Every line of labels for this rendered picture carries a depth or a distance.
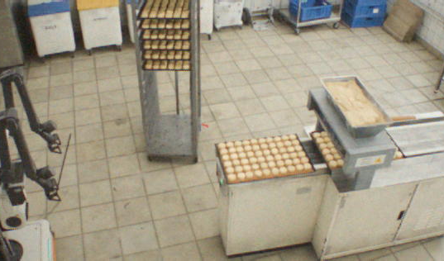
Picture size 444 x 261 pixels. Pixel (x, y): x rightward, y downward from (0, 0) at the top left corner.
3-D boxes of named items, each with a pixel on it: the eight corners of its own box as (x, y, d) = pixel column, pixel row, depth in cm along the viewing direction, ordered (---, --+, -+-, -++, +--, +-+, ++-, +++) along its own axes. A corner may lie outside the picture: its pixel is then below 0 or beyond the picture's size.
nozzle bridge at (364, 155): (341, 121, 339) (350, 85, 318) (384, 186, 284) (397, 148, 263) (303, 125, 334) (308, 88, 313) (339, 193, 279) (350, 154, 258)
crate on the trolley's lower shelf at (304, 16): (317, 7, 689) (318, -4, 676) (331, 16, 662) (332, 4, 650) (288, 11, 670) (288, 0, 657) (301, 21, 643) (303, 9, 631)
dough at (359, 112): (353, 85, 307) (355, 78, 303) (389, 131, 265) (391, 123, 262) (319, 87, 302) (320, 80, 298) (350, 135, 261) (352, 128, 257)
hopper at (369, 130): (352, 92, 312) (355, 75, 303) (388, 139, 269) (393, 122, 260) (316, 95, 307) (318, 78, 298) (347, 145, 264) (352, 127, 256)
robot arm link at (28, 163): (6, 108, 213) (3, 121, 205) (16, 106, 214) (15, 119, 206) (27, 169, 240) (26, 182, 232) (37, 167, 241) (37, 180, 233)
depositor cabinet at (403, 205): (412, 181, 407) (441, 111, 355) (452, 238, 352) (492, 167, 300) (289, 201, 386) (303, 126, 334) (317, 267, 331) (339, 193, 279)
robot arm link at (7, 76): (-2, 66, 242) (-3, 74, 234) (22, 65, 246) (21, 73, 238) (8, 127, 268) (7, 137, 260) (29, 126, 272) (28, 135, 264)
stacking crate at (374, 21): (370, 16, 716) (372, 5, 704) (383, 26, 686) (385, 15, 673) (339, 18, 704) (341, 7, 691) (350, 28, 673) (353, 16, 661)
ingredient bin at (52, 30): (39, 66, 564) (26, 13, 517) (39, 45, 611) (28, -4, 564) (78, 59, 579) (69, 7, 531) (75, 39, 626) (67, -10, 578)
